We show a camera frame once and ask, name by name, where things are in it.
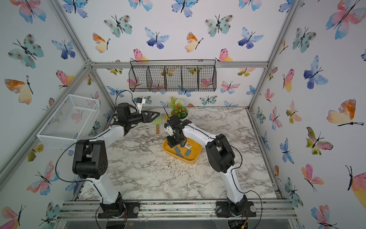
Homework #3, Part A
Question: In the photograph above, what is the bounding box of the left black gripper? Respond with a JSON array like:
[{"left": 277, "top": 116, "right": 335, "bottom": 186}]
[{"left": 127, "top": 110, "right": 160, "bottom": 126}]

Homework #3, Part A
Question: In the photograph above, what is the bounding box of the yellow plastic storage box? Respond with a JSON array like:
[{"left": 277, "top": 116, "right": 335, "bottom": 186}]
[{"left": 163, "top": 138, "right": 202, "bottom": 164}]

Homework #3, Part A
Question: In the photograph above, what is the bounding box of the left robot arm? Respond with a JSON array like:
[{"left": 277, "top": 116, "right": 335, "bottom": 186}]
[{"left": 72, "top": 102, "right": 160, "bottom": 219}]

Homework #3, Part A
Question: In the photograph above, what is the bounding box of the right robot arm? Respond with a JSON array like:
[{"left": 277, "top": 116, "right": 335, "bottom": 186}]
[{"left": 165, "top": 115, "right": 251, "bottom": 216}]

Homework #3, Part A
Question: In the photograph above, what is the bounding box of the yellow toy shovel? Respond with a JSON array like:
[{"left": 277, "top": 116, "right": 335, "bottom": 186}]
[{"left": 164, "top": 114, "right": 171, "bottom": 122}]

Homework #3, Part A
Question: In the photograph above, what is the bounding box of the white pot artificial plant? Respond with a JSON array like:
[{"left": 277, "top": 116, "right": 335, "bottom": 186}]
[{"left": 168, "top": 96, "right": 188, "bottom": 119}]

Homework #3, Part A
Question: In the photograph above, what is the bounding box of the green garden fork wooden handle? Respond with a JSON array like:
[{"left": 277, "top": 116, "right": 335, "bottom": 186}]
[{"left": 152, "top": 116, "right": 162, "bottom": 135}]

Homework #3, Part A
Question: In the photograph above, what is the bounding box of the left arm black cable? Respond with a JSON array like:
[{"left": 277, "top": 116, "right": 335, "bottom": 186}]
[{"left": 55, "top": 137, "right": 98, "bottom": 184}]

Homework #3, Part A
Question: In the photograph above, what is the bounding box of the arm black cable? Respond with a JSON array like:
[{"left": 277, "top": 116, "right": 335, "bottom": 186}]
[
  {"left": 55, "top": 137, "right": 98, "bottom": 184},
  {"left": 228, "top": 144, "right": 263, "bottom": 229}
]

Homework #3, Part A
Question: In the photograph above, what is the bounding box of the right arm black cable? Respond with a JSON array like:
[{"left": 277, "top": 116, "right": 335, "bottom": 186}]
[{"left": 228, "top": 144, "right": 263, "bottom": 229}]

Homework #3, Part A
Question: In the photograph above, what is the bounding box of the black wire wall basket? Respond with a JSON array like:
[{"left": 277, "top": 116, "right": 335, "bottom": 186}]
[{"left": 128, "top": 59, "right": 217, "bottom": 93}]

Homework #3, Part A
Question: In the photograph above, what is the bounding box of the white mesh wall basket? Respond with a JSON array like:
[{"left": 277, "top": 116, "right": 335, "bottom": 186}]
[{"left": 37, "top": 94, "right": 100, "bottom": 149}]

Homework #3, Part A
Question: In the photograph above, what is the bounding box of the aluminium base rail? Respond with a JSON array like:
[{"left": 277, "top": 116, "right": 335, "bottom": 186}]
[{"left": 57, "top": 199, "right": 297, "bottom": 221}]

